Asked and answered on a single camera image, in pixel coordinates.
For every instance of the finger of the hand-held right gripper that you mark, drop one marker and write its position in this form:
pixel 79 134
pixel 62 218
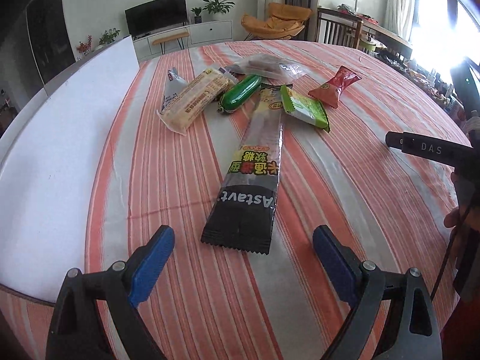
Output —
pixel 427 146

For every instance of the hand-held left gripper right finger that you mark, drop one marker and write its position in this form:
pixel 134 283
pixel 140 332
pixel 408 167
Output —
pixel 333 266

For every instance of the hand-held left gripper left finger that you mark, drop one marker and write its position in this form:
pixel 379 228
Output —
pixel 153 262

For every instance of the long black candy packet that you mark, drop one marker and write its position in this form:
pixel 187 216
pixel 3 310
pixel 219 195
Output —
pixel 240 217

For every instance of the red snack packet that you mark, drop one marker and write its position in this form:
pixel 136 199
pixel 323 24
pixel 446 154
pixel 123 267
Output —
pixel 335 86

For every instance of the green snack packet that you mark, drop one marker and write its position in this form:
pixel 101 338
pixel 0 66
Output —
pixel 305 108

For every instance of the beige biscuit packet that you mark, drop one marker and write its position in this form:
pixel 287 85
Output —
pixel 195 97

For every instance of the white triangular snack packet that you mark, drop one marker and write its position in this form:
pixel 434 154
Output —
pixel 173 88

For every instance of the clear bag of brown snacks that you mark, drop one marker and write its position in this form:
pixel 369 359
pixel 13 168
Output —
pixel 266 65

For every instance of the green sausage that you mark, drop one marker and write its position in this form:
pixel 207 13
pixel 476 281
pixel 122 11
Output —
pixel 240 92

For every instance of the person's right hand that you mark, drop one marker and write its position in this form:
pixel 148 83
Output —
pixel 451 218

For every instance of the orange striped tablecloth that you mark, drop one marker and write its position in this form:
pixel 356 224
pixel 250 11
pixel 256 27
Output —
pixel 375 195

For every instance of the white curtain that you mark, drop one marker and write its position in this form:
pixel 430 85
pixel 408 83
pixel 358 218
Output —
pixel 403 3

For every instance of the white board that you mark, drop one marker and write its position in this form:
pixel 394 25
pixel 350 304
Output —
pixel 56 195

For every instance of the red cloth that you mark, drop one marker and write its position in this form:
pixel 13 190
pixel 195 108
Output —
pixel 465 330

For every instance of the wooden chair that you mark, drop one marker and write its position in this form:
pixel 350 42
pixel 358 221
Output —
pixel 337 26

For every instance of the orange lounge chair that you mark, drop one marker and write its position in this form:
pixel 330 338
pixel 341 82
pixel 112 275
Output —
pixel 277 18

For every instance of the red flower plant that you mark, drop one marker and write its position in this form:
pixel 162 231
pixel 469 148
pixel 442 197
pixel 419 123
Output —
pixel 84 47

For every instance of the wooden stool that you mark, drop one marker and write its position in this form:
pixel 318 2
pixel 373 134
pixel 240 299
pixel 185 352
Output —
pixel 168 36

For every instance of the leafy plant in white vase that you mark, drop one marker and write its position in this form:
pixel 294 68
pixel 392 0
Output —
pixel 109 37

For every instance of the white television cabinet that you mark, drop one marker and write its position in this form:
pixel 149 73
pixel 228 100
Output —
pixel 210 30

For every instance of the black television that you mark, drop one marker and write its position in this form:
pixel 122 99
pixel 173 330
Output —
pixel 155 15

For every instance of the small green potted plant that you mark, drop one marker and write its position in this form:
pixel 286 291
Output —
pixel 197 17

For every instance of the large green potted plant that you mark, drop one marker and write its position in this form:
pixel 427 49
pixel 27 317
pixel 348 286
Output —
pixel 217 7

